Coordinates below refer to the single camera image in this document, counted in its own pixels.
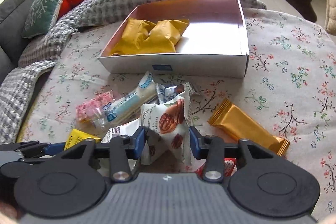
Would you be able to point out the white walnut snack packet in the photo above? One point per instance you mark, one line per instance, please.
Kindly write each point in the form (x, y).
(168, 125)

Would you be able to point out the gold snack bar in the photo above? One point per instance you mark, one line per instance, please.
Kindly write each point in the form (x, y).
(238, 125)

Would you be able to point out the grey checked blanket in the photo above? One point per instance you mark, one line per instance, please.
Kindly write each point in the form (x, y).
(41, 53)

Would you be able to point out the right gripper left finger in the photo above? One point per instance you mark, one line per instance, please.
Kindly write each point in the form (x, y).
(122, 149)

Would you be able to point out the pink snack packet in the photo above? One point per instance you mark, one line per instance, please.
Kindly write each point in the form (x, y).
(87, 110)

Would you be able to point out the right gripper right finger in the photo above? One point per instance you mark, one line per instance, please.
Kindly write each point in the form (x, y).
(212, 150)

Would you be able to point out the white pink-lined cardboard box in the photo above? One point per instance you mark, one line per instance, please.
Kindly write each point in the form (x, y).
(214, 44)

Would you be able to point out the red snack packet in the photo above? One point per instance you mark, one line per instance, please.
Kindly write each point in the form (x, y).
(229, 165)

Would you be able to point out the floral tablecloth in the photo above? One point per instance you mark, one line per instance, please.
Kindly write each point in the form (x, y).
(289, 89)

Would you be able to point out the green snowflake cushion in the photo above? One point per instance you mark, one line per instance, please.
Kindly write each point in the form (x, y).
(42, 16)

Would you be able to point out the white blue snack packet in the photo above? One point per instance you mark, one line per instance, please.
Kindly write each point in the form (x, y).
(115, 113)

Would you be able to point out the bright yellow snack packet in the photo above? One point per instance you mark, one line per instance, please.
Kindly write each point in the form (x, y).
(76, 136)

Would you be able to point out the grey sofa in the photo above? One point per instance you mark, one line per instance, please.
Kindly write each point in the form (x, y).
(13, 17)

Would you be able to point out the small blue white candy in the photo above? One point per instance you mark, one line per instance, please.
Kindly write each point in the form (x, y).
(167, 93)

